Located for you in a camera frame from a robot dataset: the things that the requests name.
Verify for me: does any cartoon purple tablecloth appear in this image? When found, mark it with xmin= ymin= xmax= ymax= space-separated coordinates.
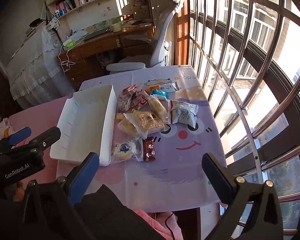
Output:
xmin=55 ymin=64 xmax=228 ymax=214

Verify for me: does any white plastic storage bin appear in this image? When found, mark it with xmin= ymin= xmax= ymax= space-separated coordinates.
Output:
xmin=50 ymin=85 xmax=117 ymax=166

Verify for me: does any dark red snack bar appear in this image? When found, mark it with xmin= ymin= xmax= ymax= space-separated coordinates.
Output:
xmin=142 ymin=137 xmax=155 ymax=161

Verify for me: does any green tissue box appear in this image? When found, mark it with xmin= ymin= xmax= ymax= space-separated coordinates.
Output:
xmin=63 ymin=39 xmax=77 ymax=50

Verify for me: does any white charger cable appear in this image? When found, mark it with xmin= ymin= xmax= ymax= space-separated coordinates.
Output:
xmin=58 ymin=43 xmax=77 ymax=73

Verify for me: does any white mug on desk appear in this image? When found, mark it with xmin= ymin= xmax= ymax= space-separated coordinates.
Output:
xmin=111 ymin=22 xmax=122 ymax=33

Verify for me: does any white printed snack bag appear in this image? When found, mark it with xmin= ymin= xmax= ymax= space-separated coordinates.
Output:
xmin=168 ymin=100 xmax=199 ymax=128

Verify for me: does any orange biscuit snack pack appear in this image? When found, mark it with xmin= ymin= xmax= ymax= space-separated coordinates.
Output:
xmin=124 ymin=111 xmax=166 ymax=139

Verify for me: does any black power cable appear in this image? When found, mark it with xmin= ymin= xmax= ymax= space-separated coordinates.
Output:
xmin=149 ymin=212 xmax=177 ymax=240

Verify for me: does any pink bed blanket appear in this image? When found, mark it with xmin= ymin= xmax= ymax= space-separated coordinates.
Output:
xmin=8 ymin=94 xmax=73 ymax=187

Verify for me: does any small yellow cake packet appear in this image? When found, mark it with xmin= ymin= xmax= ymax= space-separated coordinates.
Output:
xmin=115 ymin=113 xmax=125 ymax=122

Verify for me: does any wooden desk with drawers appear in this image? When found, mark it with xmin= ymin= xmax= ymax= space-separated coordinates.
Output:
xmin=59 ymin=25 xmax=154 ymax=90

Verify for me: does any blueberry bread package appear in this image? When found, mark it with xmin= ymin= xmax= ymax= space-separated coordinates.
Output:
xmin=111 ymin=140 xmax=143 ymax=163

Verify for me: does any orange white oat bar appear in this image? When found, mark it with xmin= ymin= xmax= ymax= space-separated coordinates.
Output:
xmin=143 ymin=79 xmax=179 ymax=93

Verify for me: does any clear bag flaky pastry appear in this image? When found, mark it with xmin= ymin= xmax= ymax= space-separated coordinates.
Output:
xmin=117 ymin=118 xmax=138 ymax=137

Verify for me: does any red clear snack bag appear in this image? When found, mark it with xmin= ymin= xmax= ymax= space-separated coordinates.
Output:
xmin=117 ymin=84 xmax=141 ymax=112

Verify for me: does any black keyboard on desk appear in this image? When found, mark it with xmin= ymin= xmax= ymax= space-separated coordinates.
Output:
xmin=84 ymin=28 xmax=110 ymax=41

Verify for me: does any grey mesh office chair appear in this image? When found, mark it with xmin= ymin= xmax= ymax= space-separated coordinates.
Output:
xmin=106 ymin=0 xmax=185 ymax=74

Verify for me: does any red white Cookie packet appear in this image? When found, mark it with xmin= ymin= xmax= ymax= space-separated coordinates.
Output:
xmin=130 ymin=91 xmax=149 ymax=110

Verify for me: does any white lace covered furniture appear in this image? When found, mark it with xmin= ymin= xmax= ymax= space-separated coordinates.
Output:
xmin=6 ymin=24 xmax=75 ymax=109

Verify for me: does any metal window security grille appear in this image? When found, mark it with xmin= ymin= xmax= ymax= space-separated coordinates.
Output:
xmin=175 ymin=0 xmax=300 ymax=239

